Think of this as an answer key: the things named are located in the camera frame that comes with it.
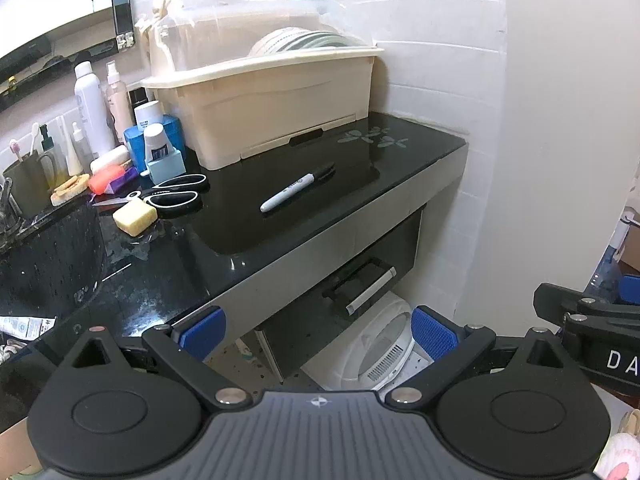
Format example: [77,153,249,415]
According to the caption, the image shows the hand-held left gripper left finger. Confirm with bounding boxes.
[65,306,251,408]

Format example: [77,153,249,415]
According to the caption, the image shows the tall white spray bottle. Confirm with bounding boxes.
[74,61,117,159]

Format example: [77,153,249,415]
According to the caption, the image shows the white tube with label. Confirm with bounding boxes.
[144,123,174,163]

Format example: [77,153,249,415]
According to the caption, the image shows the small white dropper bottle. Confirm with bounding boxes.
[71,122,94,167]

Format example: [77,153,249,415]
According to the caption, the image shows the beige dish drainer box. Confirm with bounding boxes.
[140,0,386,171]

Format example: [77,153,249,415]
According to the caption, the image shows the light blue small box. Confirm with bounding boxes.
[145,150,187,186]

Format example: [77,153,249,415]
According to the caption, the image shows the black handled scissors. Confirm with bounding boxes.
[91,174,209,210]

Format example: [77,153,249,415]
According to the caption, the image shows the orange tube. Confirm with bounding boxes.
[88,165,126,195]

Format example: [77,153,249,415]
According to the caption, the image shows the purple packet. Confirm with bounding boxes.
[107,166,140,195]

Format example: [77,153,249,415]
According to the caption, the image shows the white soap bar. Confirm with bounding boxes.
[90,145,131,176]

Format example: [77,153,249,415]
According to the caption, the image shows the wall mirror cabinet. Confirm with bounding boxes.
[0,0,137,113]

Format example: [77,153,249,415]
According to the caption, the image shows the stack of white plates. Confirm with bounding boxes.
[247,27,368,59]

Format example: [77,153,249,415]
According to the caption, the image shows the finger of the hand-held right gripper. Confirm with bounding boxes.
[532,274,640,321]

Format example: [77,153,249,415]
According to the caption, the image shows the white cat litter box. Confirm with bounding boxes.
[300,290,436,392]

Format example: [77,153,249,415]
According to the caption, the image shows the yellow sponge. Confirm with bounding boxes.
[112,197,159,235]

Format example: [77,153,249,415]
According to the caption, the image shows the dark green cup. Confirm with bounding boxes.
[2,152,55,219]

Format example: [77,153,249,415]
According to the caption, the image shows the grey vanity counter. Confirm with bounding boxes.
[0,112,468,391]

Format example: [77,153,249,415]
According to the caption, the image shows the black drawer with white handle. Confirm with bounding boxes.
[252,205,423,381]

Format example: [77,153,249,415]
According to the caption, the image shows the toothpaste tube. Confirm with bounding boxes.
[0,315,57,342]

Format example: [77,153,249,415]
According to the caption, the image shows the round wooden brush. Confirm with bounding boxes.
[50,174,91,207]

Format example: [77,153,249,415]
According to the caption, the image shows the black sink basin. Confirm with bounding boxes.
[0,202,109,322]

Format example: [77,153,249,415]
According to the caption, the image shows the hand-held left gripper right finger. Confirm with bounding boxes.
[385,306,573,406]

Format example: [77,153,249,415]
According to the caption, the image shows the dark pump bottle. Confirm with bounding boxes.
[39,125,64,187]

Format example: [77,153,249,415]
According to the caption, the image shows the black and white marker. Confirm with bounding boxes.
[260,161,336,214]

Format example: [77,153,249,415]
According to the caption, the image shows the pale pink spray bottle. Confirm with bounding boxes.
[105,60,135,144]

